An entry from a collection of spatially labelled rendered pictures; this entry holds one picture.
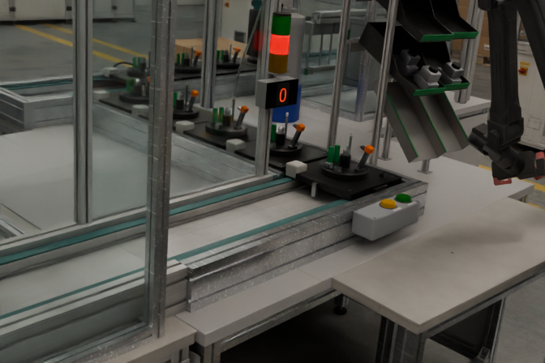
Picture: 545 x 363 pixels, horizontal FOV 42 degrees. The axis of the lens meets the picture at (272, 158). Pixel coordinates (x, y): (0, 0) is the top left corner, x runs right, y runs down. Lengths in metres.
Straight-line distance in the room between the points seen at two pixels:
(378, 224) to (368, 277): 0.16
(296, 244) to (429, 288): 0.32
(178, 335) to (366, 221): 0.61
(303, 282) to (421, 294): 0.27
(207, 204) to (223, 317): 0.41
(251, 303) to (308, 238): 0.25
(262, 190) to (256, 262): 0.40
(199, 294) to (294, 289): 0.24
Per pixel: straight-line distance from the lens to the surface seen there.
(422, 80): 2.19
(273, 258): 1.64
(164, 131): 1.26
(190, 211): 1.79
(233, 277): 1.57
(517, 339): 3.40
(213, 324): 1.48
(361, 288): 1.68
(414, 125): 2.27
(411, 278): 1.76
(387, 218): 1.84
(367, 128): 3.01
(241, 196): 1.90
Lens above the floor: 1.63
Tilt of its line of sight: 18 degrees down
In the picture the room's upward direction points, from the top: 5 degrees clockwise
